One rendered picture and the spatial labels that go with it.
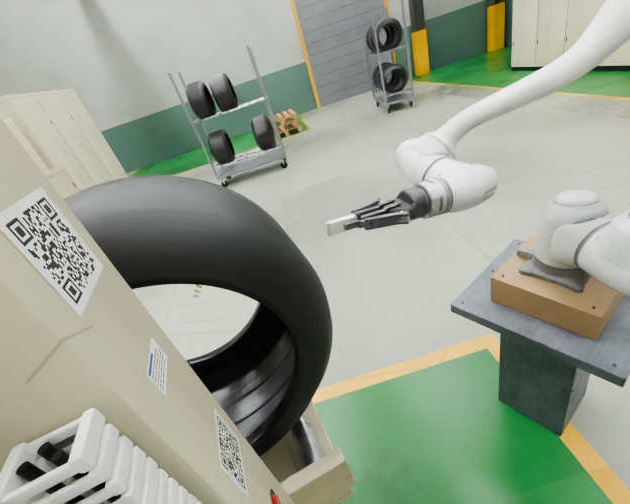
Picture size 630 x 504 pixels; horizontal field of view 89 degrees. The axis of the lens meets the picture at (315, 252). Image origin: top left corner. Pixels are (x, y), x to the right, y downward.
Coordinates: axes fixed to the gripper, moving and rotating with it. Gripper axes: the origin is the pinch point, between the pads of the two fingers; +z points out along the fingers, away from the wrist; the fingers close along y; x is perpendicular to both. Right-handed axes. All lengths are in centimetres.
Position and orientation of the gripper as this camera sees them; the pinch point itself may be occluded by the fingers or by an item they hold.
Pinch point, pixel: (341, 225)
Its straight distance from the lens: 70.6
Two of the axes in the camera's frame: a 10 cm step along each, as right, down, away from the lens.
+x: 1.4, 8.6, 4.8
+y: 3.6, 4.1, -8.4
